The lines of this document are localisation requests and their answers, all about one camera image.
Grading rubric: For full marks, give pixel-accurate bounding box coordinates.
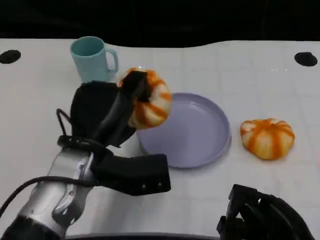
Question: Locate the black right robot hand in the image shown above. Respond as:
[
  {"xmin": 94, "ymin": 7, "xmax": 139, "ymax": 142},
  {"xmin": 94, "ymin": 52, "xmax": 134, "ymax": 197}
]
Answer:
[{"xmin": 216, "ymin": 184, "xmax": 317, "ymax": 240}]

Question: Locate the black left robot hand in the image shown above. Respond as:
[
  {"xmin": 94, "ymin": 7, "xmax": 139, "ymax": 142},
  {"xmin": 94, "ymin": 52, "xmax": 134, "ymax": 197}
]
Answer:
[{"xmin": 69, "ymin": 70, "xmax": 153, "ymax": 150}]

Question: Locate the orange white toy bread roll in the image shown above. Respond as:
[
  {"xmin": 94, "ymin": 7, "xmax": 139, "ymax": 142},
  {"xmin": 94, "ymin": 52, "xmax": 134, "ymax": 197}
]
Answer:
[
  {"xmin": 240, "ymin": 116, "xmax": 296, "ymax": 161},
  {"xmin": 116, "ymin": 67, "xmax": 173, "ymax": 130}
]

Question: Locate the pale green mug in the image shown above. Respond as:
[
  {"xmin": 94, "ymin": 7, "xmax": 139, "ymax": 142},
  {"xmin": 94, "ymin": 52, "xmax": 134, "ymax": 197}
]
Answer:
[{"xmin": 69, "ymin": 36, "xmax": 119, "ymax": 84}]

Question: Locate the black table grommet hole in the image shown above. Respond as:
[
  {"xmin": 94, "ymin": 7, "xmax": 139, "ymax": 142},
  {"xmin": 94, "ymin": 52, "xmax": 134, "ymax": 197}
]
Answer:
[
  {"xmin": 0, "ymin": 49, "xmax": 22, "ymax": 64},
  {"xmin": 294, "ymin": 51, "xmax": 318, "ymax": 67}
]

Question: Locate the lilac plate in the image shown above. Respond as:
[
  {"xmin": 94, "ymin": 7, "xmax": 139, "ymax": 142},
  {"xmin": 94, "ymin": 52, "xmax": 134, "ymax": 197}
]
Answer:
[{"xmin": 136, "ymin": 92, "xmax": 232, "ymax": 170}]

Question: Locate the thin black looped cable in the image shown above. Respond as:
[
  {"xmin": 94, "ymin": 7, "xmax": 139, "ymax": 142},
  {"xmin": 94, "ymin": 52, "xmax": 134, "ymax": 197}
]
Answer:
[{"xmin": 56, "ymin": 108, "xmax": 76, "ymax": 141}]

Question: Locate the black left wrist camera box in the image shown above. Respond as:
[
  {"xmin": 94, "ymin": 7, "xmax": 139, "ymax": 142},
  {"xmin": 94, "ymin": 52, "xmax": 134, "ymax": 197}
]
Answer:
[{"xmin": 92, "ymin": 153, "xmax": 172, "ymax": 197}]

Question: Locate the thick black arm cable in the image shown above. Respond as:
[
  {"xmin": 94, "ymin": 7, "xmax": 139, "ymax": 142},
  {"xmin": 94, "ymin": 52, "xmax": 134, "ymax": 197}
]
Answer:
[{"xmin": 0, "ymin": 175, "xmax": 95, "ymax": 213}]

